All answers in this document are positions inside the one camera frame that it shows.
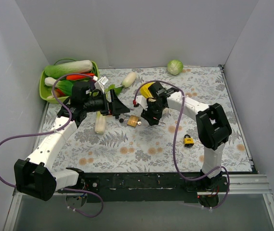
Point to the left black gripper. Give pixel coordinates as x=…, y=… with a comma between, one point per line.
x=110, y=103

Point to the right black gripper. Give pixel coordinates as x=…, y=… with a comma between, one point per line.
x=152, y=116

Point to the small brass padlock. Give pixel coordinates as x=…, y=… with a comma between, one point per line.
x=161, y=123

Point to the yellow padlock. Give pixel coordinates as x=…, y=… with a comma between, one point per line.
x=188, y=141

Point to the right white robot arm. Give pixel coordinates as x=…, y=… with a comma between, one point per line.
x=212, y=126

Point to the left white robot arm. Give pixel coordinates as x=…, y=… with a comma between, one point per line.
x=34, y=176

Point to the floral table mat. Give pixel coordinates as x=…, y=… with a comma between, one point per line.
x=146, y=148

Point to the large brass padlock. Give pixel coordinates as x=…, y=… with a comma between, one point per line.
x=133, y=121

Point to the yellow napa cabbage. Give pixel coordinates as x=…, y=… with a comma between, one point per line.
x=144, y=90

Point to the celery stalk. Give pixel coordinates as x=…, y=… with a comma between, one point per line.
x=100, y=124

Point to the white radish with leaves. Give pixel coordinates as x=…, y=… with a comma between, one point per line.
x=127, y=82

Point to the round green cabbage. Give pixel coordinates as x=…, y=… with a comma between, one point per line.
x=175, y=67

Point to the green bok choy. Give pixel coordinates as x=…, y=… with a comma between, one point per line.
x=62, y=87

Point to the orange carrot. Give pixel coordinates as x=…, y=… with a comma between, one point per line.
x=76, y=77

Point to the napa cabbage in basket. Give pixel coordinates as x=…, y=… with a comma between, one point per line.
x=59, y=70

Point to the green plastic basket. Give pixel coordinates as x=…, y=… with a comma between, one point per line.
x=46, y=91

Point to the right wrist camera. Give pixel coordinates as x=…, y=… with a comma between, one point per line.
x=140, y=101

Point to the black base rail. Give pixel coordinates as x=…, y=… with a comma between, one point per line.
x=138, y=187

